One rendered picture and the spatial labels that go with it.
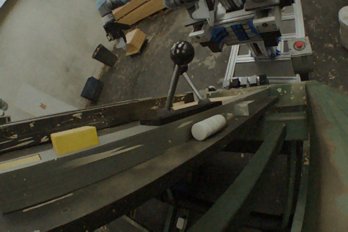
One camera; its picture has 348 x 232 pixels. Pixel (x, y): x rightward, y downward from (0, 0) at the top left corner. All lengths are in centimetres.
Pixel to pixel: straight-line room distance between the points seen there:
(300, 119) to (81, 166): 54
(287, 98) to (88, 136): 84
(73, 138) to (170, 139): 14
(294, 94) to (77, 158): 86
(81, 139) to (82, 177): 4
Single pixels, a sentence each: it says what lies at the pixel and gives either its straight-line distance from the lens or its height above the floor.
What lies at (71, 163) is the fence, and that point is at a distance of 19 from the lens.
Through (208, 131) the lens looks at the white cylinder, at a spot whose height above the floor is 145.
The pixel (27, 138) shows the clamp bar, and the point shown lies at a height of 166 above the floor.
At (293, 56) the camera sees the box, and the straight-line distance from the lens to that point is 96.
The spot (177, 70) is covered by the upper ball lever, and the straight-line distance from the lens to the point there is 26.
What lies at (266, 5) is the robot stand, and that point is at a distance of 111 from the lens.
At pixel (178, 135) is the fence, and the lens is 28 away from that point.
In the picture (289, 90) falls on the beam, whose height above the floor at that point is 89.
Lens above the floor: 169
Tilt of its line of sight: 41 degrees down
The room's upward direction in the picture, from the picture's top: 58 degrees counter-clockwise
